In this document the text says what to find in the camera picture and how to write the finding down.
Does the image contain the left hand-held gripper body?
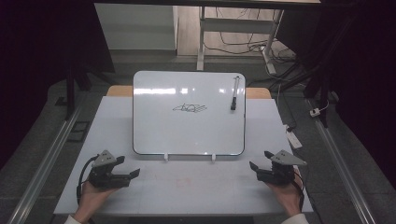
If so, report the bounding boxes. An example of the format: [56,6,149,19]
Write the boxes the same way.
[88,149,132,189]

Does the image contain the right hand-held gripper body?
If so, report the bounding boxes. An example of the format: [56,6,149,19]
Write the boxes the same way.
[257,149,307,187]

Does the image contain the white whiteboard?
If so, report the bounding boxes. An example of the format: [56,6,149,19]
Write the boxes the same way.
[132,70,247,157]

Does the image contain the black marker pen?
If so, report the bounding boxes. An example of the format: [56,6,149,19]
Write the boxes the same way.
[230,76,241,111]

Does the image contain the person's left hand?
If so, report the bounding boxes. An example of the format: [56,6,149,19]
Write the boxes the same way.
[74,181,119,224]

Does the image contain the person's right hand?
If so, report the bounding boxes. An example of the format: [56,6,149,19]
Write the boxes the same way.
[266,176,303,218]

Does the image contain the black floor plate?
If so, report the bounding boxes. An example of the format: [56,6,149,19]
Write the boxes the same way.
[66,120,92,144]

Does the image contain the wooden table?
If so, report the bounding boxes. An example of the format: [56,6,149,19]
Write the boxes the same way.
[106,85,273,100]

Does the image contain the black metal stand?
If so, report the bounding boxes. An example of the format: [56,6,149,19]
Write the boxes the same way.
[269,18,353,129]
[55,60,117,121]

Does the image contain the white cabinet panel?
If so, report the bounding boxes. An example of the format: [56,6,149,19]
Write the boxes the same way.
[94,3,177,51]

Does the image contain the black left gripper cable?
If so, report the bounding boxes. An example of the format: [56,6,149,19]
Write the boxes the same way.
[76,154,99,205]

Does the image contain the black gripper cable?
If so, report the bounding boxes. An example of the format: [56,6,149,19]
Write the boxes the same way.
[76,154,99,205]
[292,172,306,213]

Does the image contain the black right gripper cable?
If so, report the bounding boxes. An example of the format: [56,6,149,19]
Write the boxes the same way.
[292,172,306,213]

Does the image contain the aluminium floor rail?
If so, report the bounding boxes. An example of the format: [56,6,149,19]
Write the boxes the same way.
[7,101,87,224]
[306,98,377,224]

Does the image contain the black floor cables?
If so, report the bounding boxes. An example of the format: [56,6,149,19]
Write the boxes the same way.
[204,7,297,64]

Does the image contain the white desk frame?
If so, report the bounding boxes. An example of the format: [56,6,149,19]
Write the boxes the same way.
[196,6,285,76]

